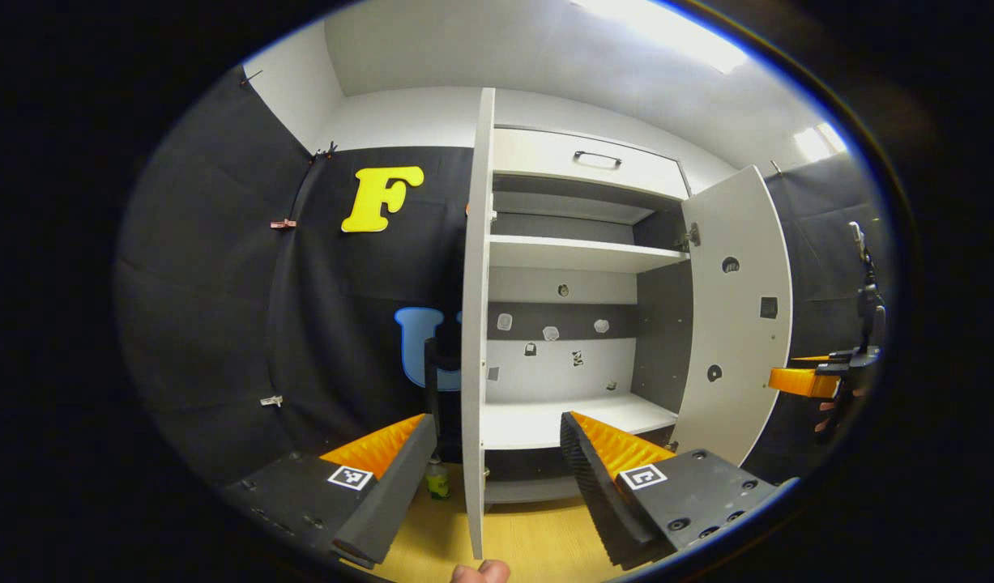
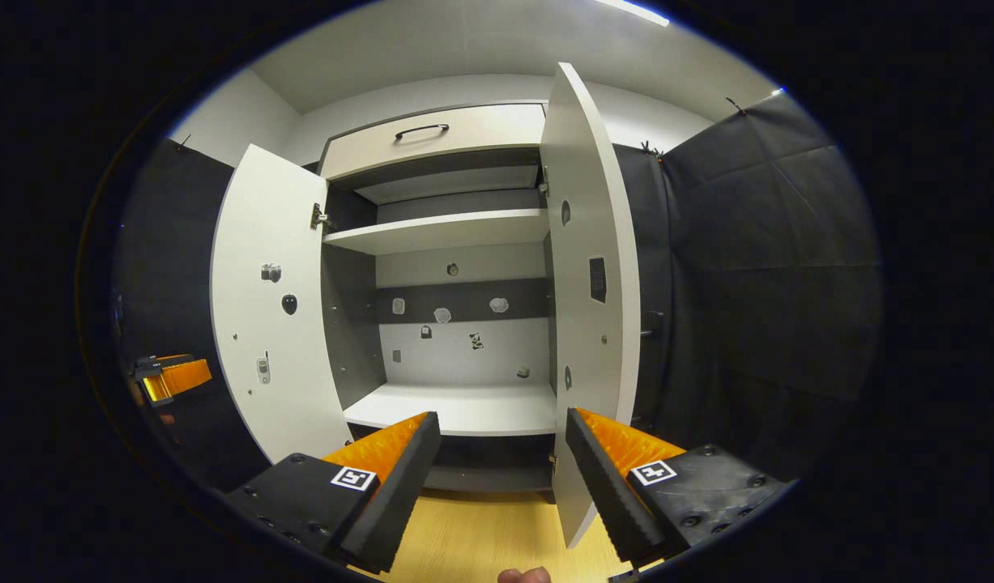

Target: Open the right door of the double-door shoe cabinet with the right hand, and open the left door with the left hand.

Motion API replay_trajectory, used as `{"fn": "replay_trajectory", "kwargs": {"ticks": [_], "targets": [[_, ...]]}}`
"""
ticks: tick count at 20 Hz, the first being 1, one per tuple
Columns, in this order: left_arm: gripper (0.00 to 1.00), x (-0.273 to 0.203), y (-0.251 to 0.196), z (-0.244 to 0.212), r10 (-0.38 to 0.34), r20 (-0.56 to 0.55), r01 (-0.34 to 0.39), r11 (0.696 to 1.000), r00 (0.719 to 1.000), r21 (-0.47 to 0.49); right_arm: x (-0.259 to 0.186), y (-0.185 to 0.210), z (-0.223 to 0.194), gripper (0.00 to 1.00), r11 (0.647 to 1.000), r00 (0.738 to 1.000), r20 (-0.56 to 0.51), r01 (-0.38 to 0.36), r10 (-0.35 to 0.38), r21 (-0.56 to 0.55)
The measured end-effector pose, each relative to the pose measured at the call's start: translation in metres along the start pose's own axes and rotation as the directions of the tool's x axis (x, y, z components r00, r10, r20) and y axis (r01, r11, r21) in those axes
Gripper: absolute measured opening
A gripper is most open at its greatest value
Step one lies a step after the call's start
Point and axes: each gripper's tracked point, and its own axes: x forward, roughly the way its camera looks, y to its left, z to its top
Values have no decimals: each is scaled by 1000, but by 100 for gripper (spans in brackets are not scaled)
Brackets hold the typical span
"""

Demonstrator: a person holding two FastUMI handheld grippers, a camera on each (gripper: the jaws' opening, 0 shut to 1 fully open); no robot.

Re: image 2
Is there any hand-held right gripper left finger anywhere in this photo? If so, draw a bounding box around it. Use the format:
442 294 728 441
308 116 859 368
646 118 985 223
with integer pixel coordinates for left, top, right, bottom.
225 411 442 574

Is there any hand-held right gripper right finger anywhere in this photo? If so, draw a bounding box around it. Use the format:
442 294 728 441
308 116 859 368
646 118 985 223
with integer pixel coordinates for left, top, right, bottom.
565 407 793 568

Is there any white cabinet door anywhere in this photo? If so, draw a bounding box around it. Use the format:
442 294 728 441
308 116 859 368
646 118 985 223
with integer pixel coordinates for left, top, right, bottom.
211 144 354 465
540 62 643 549

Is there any double-door shoe cabinet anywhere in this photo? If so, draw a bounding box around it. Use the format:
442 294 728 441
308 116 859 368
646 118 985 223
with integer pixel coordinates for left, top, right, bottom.
211 62 643 549

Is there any deep white cabinet shelf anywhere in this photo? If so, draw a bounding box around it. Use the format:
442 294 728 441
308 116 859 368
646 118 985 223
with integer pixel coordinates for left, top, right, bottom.
343 382 559 436

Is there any narrow white cabinet shelf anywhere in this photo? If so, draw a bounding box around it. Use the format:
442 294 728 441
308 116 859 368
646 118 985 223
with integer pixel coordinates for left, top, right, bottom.
322 208 552 257

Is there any white cabinet drawer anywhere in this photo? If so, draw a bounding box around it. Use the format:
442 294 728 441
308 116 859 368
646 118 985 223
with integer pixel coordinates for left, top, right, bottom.
318 102 549 181

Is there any black backdrop cloth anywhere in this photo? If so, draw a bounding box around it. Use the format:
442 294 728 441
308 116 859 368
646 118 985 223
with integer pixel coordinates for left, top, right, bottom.
112 91 885 495

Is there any long ceiling light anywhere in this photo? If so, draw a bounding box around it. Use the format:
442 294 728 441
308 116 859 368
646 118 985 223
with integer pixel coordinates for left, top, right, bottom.
598 0 672 28

